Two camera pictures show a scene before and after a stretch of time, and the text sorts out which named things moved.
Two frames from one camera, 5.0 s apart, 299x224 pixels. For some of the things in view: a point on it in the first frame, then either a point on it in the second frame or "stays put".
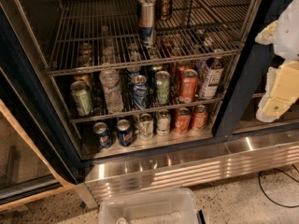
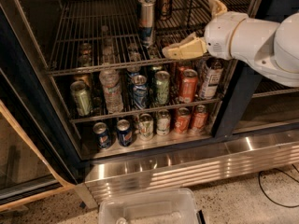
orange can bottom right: [200, 119] stays put
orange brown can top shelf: [164, 0] stays put
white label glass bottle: [213, 72] stays put
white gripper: [289, 32] -> [219, 35]
